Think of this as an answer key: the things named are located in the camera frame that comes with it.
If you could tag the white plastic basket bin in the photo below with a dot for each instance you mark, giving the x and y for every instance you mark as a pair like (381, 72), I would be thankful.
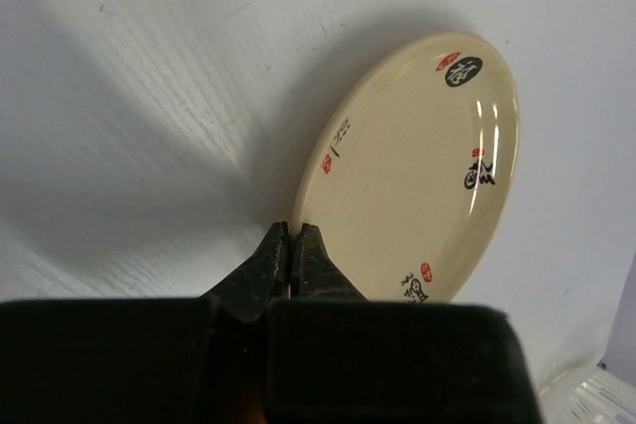
(588, 394)

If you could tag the cream round flower plate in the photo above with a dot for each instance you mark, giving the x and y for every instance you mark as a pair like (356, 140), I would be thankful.
(408, 181)

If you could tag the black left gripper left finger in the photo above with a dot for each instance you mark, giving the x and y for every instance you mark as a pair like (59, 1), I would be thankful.
(246, 292)

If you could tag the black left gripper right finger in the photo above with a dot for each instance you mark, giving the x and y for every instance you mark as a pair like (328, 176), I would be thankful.
(313, 275)

